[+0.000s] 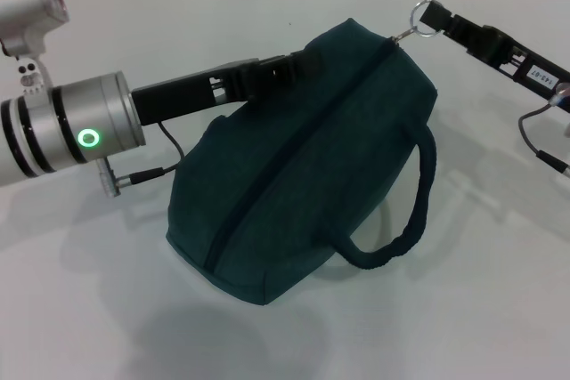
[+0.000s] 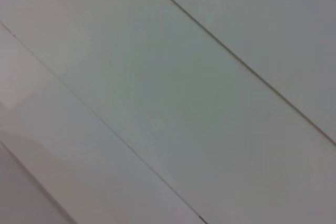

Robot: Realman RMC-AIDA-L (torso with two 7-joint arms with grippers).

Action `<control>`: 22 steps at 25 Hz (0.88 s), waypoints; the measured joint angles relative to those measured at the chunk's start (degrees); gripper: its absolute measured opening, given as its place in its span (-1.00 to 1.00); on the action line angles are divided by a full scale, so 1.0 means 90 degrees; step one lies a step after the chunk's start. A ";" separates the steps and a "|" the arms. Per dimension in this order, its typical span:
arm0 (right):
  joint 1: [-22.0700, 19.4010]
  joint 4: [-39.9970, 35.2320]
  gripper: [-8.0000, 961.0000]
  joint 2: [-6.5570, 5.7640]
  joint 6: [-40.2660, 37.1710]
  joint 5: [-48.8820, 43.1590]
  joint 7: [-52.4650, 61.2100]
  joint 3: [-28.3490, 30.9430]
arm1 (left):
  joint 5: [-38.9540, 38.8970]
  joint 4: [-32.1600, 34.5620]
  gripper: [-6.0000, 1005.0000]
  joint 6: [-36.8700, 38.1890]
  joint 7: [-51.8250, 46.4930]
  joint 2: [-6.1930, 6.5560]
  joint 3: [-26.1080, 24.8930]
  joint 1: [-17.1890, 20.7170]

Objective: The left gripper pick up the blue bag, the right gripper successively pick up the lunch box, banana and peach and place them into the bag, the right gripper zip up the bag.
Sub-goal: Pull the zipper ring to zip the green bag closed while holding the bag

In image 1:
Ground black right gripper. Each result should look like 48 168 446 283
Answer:
418 0 570 108

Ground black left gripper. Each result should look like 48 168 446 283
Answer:
130 50 325 128

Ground dark teal fabric lunch bag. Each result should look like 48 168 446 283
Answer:
165 0 443 308

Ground right gripper cable with plug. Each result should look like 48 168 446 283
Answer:
517 81 570 177

